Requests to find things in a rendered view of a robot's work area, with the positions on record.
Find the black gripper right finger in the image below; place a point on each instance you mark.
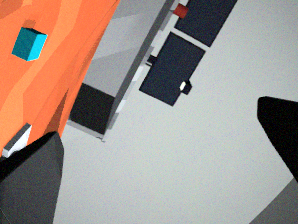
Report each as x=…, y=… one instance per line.
x=279, y=120

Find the small teal cube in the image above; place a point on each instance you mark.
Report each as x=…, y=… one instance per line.
x=28, y=44

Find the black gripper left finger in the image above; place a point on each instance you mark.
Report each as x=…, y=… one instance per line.
x=30, y=180

